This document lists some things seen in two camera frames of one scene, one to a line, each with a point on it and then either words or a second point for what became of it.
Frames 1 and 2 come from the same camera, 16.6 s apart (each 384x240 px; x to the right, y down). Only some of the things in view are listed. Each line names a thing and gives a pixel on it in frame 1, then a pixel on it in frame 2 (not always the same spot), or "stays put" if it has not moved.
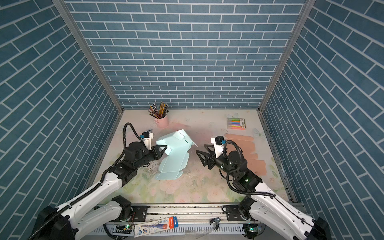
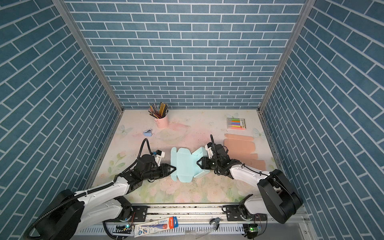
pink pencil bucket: (162, 123) stays put
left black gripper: (156, 151) → (163, 171)
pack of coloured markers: (236, 123) stays put
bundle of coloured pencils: (158, 111) stays put
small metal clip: (216, 222) stays put
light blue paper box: (178, 144) → (185, 162)
